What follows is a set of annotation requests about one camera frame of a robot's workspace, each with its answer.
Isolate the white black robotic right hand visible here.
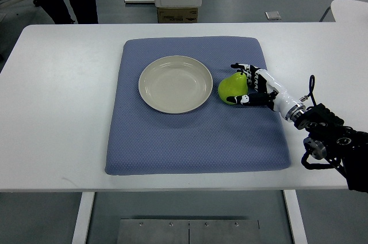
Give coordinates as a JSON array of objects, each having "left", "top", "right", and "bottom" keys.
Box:
[{"left": 227, "top": 63, "right": 306, "bottom": 122}]

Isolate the green pear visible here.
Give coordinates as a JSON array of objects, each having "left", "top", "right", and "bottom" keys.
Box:
[{"left": 217, "top": 72, "right": 248, "bottom": 105}]

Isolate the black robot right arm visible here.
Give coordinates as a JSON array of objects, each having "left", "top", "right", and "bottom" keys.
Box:
[{"left": 293, "top": 75, "right": 367, "bottom": 193}]

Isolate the grey floor socket plate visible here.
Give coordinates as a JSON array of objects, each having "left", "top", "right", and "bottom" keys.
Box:
[{"left": 265, "top": 11, "right": 282, "bottom": 21}]

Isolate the beige round plate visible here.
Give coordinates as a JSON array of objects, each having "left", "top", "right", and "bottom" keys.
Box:
[{"left": 138, "top": 55, "right": 213, "bottom": 114}]

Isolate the blue textured mat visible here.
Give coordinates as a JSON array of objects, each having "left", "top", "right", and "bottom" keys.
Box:
[{"left": 104, "top": 36, "right": 293, "bottom": 176}]

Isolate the white side table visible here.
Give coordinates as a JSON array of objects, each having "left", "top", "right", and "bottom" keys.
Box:
[{"left": 331, "top": 0, "right": 367, "bottom": 24}]

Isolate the brown cardboard box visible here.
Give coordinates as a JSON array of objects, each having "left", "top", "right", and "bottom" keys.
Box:
[{"left": 157, "top": 7, "right": 198, "bottom": 24}]

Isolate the white table right leg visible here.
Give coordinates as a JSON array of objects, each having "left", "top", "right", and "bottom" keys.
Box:
[{"left": 283, "top": 190, "right": 308, "bottom": 244}]

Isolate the white table leg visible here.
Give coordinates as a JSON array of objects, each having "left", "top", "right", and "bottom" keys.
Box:
[
  {"left": 71, "top": 192, "right": 95, "bottom": 244},
  {"left": 283, "top": 190, "right": 308, "bottom": 244}
]

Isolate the white table left leg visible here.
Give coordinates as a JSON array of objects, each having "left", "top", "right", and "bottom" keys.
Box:
[{"left": 71, "top": 192, "right": 95, "bottom": 244}]

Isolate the metal base plate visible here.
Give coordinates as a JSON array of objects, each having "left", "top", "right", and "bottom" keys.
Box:
[{"left": 117, "top": 219, "right": 262, "bottom": 243}]

